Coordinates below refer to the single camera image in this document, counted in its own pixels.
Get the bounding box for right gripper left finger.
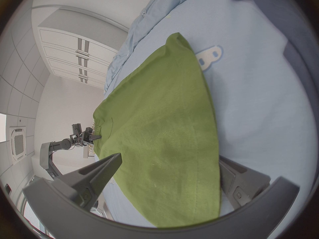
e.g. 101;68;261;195
52;153;123;211

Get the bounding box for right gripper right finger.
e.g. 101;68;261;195
219;156;271;209

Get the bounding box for green shorts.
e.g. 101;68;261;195
93;32;222;228

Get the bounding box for dark blue garment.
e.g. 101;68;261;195
228;0;318;124

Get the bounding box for white ceiling air conditioner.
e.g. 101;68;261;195
9;126;34;165

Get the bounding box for white wardrobe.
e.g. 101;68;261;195
37;5;129;90

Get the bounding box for pale blue quilt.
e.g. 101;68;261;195
104;0;215;91

